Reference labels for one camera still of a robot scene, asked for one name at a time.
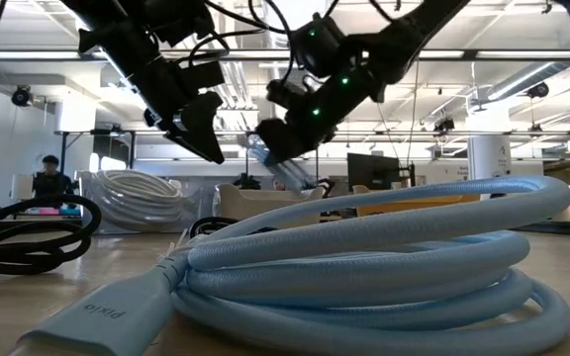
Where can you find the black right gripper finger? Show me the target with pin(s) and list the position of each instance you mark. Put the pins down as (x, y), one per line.
(285, 141)

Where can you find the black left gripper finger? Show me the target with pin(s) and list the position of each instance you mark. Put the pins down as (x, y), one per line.
(203, 128)

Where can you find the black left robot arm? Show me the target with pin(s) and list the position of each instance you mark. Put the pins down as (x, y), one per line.
(117, 34)

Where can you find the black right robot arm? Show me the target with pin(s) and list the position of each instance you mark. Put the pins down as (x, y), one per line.
(413, 29)

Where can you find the black computer monitor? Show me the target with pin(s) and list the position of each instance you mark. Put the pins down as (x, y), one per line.
(371, 170)

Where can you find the white square column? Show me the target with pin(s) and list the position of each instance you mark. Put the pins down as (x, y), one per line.
(74, 116)

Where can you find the yellow plastic bin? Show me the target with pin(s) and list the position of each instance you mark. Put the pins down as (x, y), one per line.
(413, 204)

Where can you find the person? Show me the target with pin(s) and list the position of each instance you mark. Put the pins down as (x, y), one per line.
(50, 185)

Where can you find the white pillar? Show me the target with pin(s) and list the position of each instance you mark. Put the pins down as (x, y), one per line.
(488, 155)

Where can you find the black overhead bar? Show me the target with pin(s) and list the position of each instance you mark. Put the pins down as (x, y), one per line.
(512, 54)

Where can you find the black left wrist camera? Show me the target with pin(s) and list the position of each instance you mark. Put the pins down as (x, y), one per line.
(206, 76)

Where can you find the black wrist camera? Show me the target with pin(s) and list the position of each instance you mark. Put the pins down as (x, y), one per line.
(206, 76)
(319, 47)

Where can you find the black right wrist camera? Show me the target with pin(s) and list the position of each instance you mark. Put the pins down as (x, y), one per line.
(319, 47)

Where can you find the black horizontal rail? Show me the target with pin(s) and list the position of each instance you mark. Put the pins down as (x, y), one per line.
(389, 132)

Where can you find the black ceiling-mounted camera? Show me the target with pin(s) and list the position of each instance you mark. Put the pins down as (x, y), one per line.
(538, 90)
(443, 124)
(22, 97)

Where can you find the silver ceiling duct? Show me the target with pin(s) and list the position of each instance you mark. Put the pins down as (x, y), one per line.
(522, 81)

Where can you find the black table edge rail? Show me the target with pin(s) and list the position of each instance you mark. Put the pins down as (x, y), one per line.
(562, 228)

